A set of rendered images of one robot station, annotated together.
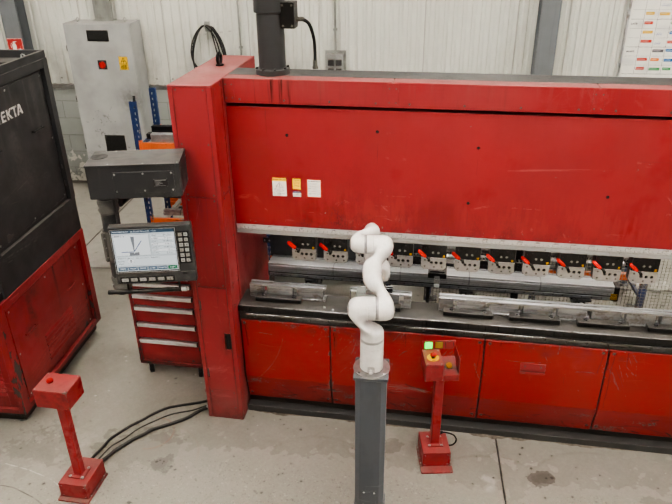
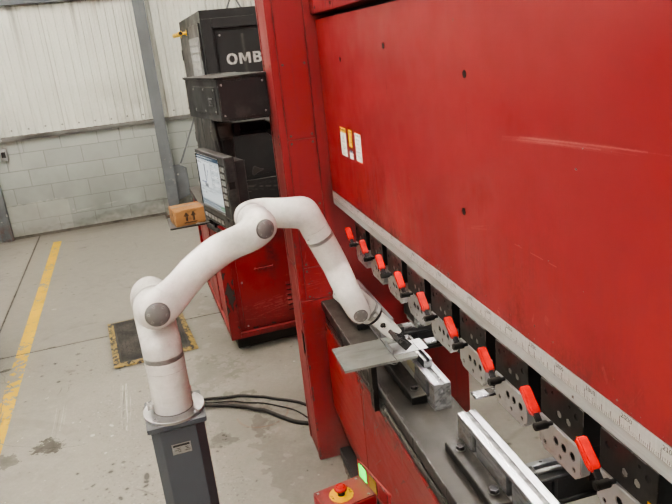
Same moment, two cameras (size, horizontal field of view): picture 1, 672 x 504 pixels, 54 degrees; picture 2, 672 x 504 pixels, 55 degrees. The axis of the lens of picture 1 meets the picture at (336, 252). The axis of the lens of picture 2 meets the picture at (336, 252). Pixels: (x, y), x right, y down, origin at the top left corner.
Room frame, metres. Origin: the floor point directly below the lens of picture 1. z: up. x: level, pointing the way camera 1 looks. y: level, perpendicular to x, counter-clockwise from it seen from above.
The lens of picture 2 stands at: (2.57, -2.06, 2.05)
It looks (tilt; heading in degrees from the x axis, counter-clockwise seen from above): 18 degrees down; 67
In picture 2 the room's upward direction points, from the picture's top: 6 degrees counter-clockwise
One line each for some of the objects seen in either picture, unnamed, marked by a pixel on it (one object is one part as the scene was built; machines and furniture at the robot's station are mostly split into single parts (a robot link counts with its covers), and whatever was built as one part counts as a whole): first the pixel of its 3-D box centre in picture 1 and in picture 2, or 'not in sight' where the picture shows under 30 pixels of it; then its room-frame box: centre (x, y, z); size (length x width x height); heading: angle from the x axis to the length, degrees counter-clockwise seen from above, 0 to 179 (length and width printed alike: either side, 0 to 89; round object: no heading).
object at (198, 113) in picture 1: (230, 243); (372, 228); (3.94, 0.70, 1.15); 0.85 x 0.25 x 2.30; 170
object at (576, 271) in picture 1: (570, 263); (645, 483); (3.40, -1.38, 1.26); 0.15 x 0.09 x 0.17; 80
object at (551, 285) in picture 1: (436, 276); not in sight; (3.83, -0.67, 0.93); 2.30 x 0.14 x 0.10; 80
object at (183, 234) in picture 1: (154, 250); (224, 187); (3.32, 1.03, 1.42); 0.45 x 0.12 x 0.36; 94
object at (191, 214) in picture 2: not in sight; (186, 213); (3.33, 2.25, 1.04); 0.30 x 0.26 x 0.12; 84
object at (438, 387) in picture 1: (436, 408); not in sight; (3.15, -0.61, 0.39); 0.05 x 0.05 x 0.54; 1
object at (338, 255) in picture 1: (336, 247); (386, 257); (3.64, 0.00, 1.26); 0.15 x 0.09 x 0.17; 80
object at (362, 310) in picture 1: (365, 318); (155, 317); (2.76, -0.14, 1.30); 0.19 x 0.12 x 0.24; 88
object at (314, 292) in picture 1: (288, 290); (368, 308); (3.70, 0.32, 0.92); 0.50 x 0.06 x 0.10; 80
